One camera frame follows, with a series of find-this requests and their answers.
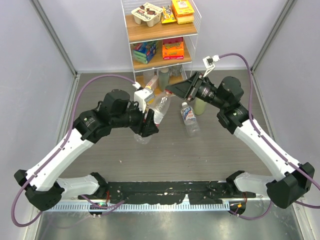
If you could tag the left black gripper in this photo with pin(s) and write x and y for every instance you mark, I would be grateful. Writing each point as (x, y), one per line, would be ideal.
(146, 125)

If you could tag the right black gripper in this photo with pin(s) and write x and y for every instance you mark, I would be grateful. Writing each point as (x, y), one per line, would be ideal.
(187, 90)

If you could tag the clear red-label water bottle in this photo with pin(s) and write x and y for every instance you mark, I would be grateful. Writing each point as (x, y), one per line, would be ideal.
(160, 106)

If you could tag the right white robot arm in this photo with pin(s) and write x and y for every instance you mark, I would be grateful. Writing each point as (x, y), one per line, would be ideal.
(289, 179)

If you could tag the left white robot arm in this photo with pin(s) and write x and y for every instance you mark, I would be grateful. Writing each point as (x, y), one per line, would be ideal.
(42, 183)

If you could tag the green squeeze bottle beige cap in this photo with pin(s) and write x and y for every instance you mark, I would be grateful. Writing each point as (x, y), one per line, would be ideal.
(199, 107)

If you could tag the grey green bottle on shelf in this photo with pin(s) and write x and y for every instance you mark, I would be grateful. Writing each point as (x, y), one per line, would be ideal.
(163, 77)

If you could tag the clear blue-label water bottle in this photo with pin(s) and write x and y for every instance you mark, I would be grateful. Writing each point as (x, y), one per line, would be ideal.
(189, 119)

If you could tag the clear glass jar on shelf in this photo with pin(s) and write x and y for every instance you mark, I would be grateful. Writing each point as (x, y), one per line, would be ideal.
(176, 70)

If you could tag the white red small box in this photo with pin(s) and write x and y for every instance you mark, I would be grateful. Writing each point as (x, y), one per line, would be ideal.
(153, 83)

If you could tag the orange snack box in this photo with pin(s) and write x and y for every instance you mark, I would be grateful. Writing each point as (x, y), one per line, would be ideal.
(173, 48)

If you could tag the blue green box stack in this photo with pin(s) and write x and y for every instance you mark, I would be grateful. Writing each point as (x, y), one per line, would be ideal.
(143, 52)

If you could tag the yellow M&M candy bag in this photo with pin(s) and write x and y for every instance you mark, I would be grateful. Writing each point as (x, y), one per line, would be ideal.
(167, 15)

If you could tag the yellow sponge pack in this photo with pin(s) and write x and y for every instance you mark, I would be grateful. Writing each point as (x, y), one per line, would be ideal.
(183, 11)

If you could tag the chocolate pudding cup pack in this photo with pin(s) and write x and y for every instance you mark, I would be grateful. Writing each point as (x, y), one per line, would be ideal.
(147, 13)

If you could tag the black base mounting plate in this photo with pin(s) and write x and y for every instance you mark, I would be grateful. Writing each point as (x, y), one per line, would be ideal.
(169, 192)

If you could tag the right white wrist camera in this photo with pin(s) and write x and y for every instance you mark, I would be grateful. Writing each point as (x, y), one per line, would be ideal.
(209, 63)

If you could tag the white wire shelf rack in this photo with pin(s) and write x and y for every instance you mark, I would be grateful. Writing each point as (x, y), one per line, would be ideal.
(138, 33)

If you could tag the slotted aluminium cable rail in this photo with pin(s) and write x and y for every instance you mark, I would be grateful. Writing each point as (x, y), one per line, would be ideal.
(185, 206)

